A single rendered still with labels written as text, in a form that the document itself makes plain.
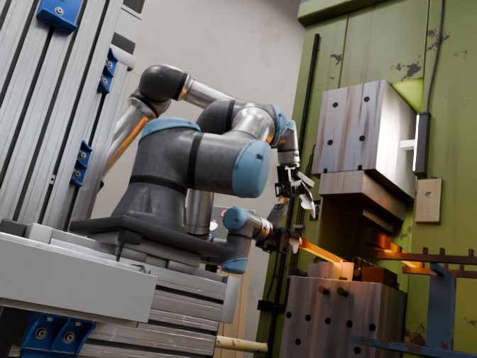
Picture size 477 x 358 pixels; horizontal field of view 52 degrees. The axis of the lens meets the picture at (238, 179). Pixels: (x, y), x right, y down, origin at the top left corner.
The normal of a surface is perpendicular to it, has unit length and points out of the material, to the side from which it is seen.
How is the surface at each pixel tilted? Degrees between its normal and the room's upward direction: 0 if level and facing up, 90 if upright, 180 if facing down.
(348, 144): 90
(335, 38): 90
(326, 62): 90
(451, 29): 90
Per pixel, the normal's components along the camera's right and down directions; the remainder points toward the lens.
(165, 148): -0.05, -0.30
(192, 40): 0.65, -0.11
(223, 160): -0.10, -0.07
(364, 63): -0.64, -0.33
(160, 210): 0.44, -0.48
